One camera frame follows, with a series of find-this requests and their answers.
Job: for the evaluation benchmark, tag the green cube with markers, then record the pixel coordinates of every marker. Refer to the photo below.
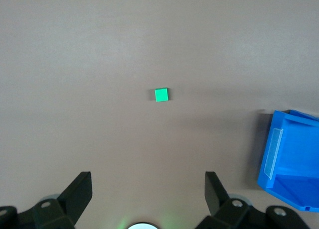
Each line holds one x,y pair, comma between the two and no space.
162,95

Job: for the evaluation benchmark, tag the blue plastic storage bin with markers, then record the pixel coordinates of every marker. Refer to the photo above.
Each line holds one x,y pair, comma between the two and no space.
294,159

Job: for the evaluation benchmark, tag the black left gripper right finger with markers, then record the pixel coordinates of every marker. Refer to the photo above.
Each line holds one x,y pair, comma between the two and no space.
224,211

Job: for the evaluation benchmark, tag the brown table mat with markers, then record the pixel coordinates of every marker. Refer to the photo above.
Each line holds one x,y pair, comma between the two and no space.
99,64

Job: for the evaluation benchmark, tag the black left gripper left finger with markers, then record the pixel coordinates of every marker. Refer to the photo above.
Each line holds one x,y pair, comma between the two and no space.
62,209

